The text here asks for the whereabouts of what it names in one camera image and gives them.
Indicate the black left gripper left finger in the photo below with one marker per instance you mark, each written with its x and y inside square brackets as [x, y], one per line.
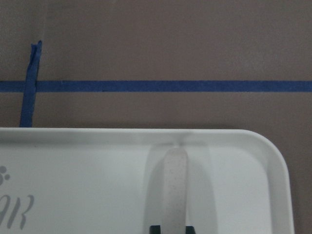
[155, 229]

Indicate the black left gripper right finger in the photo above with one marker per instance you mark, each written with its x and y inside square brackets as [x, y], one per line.
[190, 230]

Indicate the white ceramic spoon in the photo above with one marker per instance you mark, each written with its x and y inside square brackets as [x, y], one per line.
[174, 192]

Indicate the white bear serving tray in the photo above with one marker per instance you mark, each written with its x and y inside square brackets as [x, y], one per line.
[110, 181]

